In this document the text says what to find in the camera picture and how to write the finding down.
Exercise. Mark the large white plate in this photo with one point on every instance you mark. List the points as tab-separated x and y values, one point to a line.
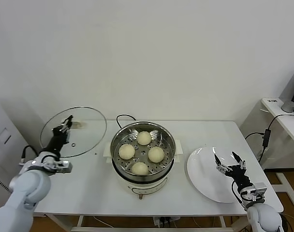
205	174

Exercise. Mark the grey laptop computer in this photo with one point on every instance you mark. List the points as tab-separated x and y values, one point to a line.
288	89

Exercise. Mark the cream electric cooker base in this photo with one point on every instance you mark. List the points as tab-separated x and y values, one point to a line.
142	187

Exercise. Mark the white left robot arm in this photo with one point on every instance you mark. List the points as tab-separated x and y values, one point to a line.
23	193

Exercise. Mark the small grey cylinder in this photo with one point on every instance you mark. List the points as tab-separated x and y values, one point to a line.
289	106

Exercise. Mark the perforated steel steamer basket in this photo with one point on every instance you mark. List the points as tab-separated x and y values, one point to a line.
168	145

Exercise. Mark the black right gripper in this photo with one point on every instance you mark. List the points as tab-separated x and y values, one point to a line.
240	178

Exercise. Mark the round glass pot lid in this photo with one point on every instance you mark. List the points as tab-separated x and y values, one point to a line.
89	140

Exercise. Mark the white steamed baozi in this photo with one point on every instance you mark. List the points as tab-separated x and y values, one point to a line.
139	168
156	154
144	138
126	151

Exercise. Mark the white power strip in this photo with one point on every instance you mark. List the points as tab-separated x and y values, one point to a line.
165	221

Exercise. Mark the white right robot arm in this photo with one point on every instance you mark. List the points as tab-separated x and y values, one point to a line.
263	217

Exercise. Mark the grey metal cabinet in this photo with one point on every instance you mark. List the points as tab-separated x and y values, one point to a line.
9	135

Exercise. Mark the white table frame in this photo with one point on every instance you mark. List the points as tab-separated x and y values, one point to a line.
80	220

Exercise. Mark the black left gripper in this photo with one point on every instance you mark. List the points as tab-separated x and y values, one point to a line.
56	142

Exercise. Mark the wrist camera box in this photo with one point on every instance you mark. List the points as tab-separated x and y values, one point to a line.
63	167
258	192

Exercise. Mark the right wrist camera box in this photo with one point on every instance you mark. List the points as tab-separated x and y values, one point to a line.
258	192

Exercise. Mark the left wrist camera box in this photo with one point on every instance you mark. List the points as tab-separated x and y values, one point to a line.
63	167

